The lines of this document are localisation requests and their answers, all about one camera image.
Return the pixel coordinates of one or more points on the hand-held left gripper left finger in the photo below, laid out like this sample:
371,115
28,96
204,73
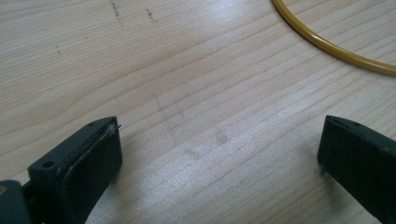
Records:
84,168

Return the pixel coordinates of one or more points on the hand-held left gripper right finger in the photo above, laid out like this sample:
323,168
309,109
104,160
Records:
358,158

